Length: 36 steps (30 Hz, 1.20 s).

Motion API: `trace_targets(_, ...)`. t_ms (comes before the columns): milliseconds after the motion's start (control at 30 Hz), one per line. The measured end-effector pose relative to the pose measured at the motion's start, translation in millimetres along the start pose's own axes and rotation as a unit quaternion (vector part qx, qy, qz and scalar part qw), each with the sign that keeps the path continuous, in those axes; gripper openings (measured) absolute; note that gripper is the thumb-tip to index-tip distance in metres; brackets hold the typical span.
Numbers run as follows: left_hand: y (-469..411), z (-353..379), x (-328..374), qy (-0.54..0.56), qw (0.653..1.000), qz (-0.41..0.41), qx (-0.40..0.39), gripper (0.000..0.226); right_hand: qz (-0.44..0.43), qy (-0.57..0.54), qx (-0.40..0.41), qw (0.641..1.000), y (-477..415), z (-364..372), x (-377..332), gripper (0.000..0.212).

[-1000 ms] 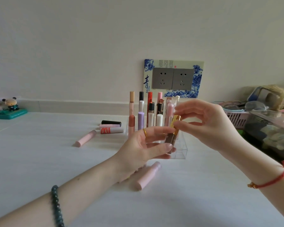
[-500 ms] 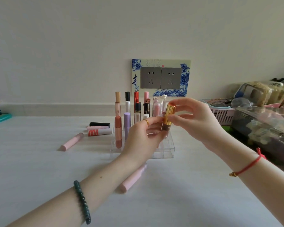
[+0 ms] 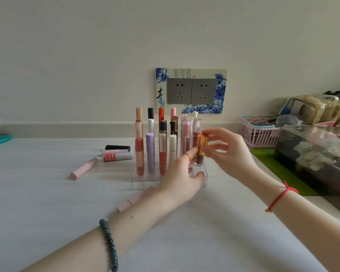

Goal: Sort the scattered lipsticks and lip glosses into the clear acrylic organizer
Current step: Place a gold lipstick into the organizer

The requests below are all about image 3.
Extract clear container yellow lid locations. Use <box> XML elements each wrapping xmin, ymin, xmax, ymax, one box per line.
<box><xmin>323</xmin><ymin>96</ymin><xmax>340</xmax><ymax>125</ymax></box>

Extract person's right hand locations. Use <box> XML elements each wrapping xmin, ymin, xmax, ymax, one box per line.
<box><xmin>201</xmin><ymin>127</ymin><xmax>260</xmax><ymax>187</ymax></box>

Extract clear acrylic lipstick organizer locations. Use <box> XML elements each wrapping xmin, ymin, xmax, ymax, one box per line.
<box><xmin>130</xmin><ymin>138</ymin><xmax>209</xmax><ymax>191</ymax></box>

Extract green bead bracelet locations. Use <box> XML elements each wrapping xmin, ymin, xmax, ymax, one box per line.
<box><xmin>99</xmin><ymin>219</ymin><xmax>119</xmax><ymax>272</ymax></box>

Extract thin framed eyeglasses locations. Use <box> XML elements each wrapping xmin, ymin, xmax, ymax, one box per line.
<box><xmin>247</xmin><ymin>115</ymin><xmax>278</xmax><ymax>125</ymax></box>

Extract white slim tube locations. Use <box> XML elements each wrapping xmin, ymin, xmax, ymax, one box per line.
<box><xmin>169</xmin><ymin>134</ymin><xmax>178</xmax><ymax>163</ymax></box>

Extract glass bowl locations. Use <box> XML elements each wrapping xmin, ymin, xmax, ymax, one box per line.
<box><xmin>276</xmin><ymin>114</ymin><xmax>302</xmax><ymax>127</ymax></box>

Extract lavender lipstick tube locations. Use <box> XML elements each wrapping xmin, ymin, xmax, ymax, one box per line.
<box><xmin>146</xmin><ymin>132</ymin><xmax>155</xmax><ymax>176</ymax></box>

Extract person's left hand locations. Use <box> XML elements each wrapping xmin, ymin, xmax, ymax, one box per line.
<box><xmin>157</xmin><ymin>147</ymin><xmax>205</xmax><ymax>207</ymax></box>

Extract grey wall socket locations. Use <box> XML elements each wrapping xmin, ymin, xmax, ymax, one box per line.
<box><xmin>191</xmin><ymin>78</ymin><xmax>217</xmax><ymax>105</ymax></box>
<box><xmin>166</xmin><ymin>78</ymin><xmax>193</xmax><ymax>105</ymax></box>

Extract blue floral socket frame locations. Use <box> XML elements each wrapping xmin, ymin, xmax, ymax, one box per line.
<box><xmin>156</xmin><ymin>68</ymin><xmax>228</xmax><ymax>114</ymax></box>

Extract white tube red stripes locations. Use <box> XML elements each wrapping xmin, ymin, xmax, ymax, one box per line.
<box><xmin>103</xmin><ymin>153</ymin><xmax>133</xmax><ymax>162</ymax></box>

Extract black lipstick tube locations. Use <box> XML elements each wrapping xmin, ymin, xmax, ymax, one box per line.
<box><xmin>105</xmin><ymin>145</ymin><xmax>131</xmax><ymax>153</ymax></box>

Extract pink matte lipstick tube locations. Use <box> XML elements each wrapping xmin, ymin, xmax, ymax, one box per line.
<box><xmin>70</xmin><ymin>158</ymin><xmax>99</xmax><ymax>181</ymax></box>

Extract orange lipgloss silver cap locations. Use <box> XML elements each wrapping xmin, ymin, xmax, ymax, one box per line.
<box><xmin>158</xmin><ymin>133</ymin><xmax>167</xmax><ymax>176</ymax></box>

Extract pink plastic basket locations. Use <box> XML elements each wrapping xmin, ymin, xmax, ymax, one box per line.
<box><xmin>240</xmin><ymin>116</ymin><xmax>281</xmax><ymax>148</ymax></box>

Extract green mat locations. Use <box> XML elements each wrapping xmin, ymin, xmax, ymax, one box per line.
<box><xmin>250</xmin><ymin>148</ymin><xmax>321</xmax><ymax>196</ymax></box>

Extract person's right forearm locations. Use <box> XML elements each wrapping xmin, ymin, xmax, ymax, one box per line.
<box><xmin>243</xmin><ymin>168</ymin><xmax>340</xmax><ymax>272</ymax></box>

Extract gold cap brown bottle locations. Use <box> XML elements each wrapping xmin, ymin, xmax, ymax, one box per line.
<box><xmin>195</xmin><ymin>133</ymin><xmax>210</xmax><ymax>167</ymax></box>

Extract clear plastic storage box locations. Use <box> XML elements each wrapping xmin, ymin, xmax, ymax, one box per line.
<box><xmin>275</xmin><ymin>124</ymin><xmax>340</xmax><ymax>217</ymax></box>

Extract striped brown lip tube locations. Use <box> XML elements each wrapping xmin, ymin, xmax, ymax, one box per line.
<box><xmin>192</xmin><ymin>119</ymin><xmax>202</xmax><ymax>145</ymax></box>

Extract clear container blue lid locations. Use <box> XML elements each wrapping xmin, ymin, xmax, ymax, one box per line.
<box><xmin>280</xmin><ymin>96</ymin><xmax>325</xmax><ymax>125</ymax></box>

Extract person's left forearm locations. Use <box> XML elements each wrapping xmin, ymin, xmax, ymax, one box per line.
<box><xmin>21</xmin><ymin>189</ymin><xmax>176</xmax><ymax>272</ymax></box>

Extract red string bracelet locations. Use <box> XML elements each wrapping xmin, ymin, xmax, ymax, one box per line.
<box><xmin>265</xmin><ymin>181</ymin><xmax>300</xmax><ymax>213</ymax></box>

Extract coral pink capsule lipstick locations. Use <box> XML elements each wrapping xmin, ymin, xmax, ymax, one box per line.
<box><xmin>134</xmin><ymin>136</ymin><xmax>145</xmax><ymax>177</ymax></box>

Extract pink square lipstick gold band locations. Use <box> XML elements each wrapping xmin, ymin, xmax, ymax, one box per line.
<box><xmin>116</xmin><ymin>185</ymin><xmax>156</xmax><ymax>213</ymax></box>

